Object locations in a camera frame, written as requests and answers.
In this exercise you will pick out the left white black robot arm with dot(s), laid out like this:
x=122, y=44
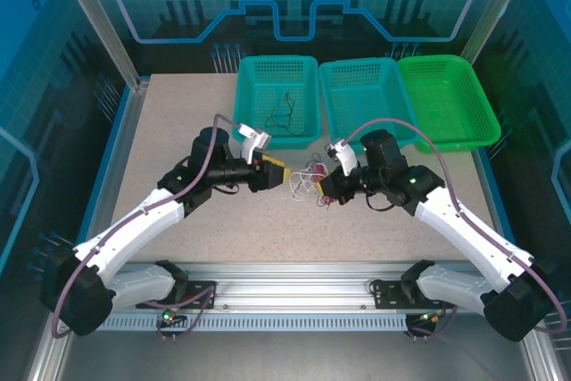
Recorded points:
x=134, y=229

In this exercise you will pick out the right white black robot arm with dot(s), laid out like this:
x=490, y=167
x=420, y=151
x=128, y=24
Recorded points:
x=464, y=229

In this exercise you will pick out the teal plastic basket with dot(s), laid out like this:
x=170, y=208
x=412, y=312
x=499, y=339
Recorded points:
x=366, y=95

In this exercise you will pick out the green plastic basket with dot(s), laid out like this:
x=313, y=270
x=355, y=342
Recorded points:
x=446, y=95

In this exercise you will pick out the aluminium table side rail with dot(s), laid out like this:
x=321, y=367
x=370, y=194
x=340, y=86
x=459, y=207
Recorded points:
x=542, y=363
x=125, y=113

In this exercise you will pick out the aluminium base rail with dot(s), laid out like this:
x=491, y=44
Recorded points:
x=290, y=283

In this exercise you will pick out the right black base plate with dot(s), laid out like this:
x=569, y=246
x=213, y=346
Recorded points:
x=386, y=294

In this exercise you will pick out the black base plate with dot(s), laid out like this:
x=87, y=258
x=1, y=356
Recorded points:
x=386, y=294
x=201, y=292

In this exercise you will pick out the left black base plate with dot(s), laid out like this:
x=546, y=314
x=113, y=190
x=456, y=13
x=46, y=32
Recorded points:
x=201, y=292

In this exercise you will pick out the aluminium frame post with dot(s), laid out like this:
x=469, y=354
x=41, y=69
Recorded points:
x=499, y=6
x=98, y=19

